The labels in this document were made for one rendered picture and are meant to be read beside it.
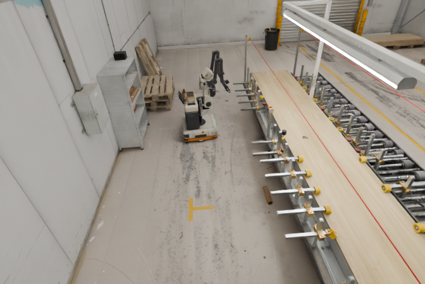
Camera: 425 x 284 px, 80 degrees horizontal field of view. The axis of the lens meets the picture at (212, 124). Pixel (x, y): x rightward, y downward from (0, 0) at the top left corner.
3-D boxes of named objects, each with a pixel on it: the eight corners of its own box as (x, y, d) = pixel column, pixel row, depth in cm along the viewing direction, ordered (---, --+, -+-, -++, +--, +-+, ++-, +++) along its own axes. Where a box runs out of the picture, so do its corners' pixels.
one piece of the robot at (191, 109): (187, 135, 491) (182, 97, 444) (185, 121, 536) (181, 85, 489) (204, 133, 494) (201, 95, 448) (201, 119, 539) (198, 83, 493)
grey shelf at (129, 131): (119, 151, 487) (95, 76, 401) (129, 125, 562) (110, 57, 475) (143, 149, 488) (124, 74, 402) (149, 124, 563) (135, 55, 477)
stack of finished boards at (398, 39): (423, 43, 895) (425, 38, 885) (357, 48, 882) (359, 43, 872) (407, 37, 958) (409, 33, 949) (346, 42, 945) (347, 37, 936)
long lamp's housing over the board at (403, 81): (396, 90, 160) (400, 78, 156) (283, 16, 359) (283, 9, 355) (414, 88, 160) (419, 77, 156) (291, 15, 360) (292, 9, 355)
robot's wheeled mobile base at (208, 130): (184, 143, 494) (182, 133, 480) (182, 125, 546) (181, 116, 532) (217, 138, 500) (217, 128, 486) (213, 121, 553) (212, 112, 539)
